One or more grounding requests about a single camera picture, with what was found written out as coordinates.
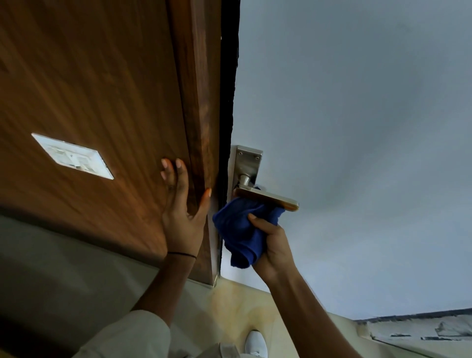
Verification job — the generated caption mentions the person's left forearm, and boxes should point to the person's left forearm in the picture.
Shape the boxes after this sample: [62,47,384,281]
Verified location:
[131,254,198,328]

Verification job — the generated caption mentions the person's left hand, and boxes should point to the person's left hand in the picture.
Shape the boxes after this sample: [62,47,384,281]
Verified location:
[161,158,212,256]

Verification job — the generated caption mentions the person's right forearm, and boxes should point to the person's right forearm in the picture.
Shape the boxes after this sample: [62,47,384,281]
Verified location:
[265,266,364,358]

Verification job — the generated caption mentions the white shoe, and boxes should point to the white shoe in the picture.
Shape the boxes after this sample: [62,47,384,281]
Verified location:
[245,330,268,358]

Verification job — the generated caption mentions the person's right hand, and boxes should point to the person's right hand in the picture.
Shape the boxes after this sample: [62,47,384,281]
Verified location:
[247,213,300,285]

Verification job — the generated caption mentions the white wall switch plate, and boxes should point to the white wall switch plate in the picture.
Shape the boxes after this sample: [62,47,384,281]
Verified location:
[31,133,114,180]

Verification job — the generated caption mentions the metal door lever handle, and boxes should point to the metal door lever handle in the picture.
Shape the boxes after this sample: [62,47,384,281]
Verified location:
[233,174,299,212]

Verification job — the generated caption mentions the blue cleaning cloth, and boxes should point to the blue cleaning cloth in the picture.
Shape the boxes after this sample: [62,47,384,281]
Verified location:
[212,196,286,269]

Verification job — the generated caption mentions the beige trousers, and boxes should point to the beige trousers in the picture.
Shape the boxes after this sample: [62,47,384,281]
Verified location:
[197,342,263,358]

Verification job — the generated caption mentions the white door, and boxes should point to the white door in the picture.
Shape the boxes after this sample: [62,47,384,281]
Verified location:
[219,0,472,321]

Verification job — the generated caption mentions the beige shirt sleeve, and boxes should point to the beige shirt sleeve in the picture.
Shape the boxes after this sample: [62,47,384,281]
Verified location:
[72,310,171,358]

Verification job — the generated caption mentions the brown wooden wall panel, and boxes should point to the brown wooden wall panel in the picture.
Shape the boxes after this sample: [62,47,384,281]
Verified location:
[0,0,192,268]

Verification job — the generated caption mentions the metal handle backplate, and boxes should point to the metal handle backplate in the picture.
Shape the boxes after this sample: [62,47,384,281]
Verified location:
[232,145,263,192]

